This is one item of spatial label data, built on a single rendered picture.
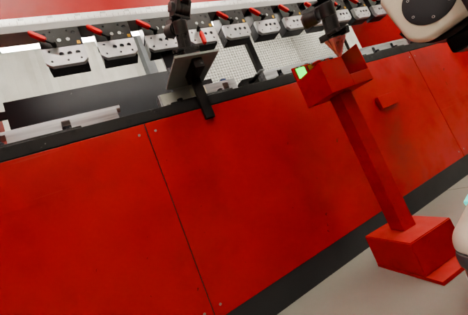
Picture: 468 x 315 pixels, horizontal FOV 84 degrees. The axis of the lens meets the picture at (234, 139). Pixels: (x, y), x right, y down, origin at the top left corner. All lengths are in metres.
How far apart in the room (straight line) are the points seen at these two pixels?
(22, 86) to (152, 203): 4.97
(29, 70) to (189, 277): 5.32
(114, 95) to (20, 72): 4.22
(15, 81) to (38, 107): 4.05
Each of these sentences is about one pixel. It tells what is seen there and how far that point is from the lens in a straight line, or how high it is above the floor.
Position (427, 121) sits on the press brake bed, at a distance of 1.93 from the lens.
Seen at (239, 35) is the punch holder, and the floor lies 1.18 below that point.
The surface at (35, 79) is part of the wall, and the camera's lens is 5.85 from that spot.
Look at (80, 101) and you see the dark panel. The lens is 1.78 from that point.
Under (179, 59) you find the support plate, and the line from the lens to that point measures 1.02.
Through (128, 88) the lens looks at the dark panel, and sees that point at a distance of 1.79.
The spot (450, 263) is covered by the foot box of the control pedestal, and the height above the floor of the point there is 0.01.
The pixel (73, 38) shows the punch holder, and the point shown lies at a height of 1.28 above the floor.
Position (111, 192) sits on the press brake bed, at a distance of 0.98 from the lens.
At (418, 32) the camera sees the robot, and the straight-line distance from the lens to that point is 0.79.
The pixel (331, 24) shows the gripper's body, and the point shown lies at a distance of 1.13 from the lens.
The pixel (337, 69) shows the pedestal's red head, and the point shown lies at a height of 0.74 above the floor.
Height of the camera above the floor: 0.53
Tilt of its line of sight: 7 degrees up
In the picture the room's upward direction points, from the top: 22 degrees counter-clockwise
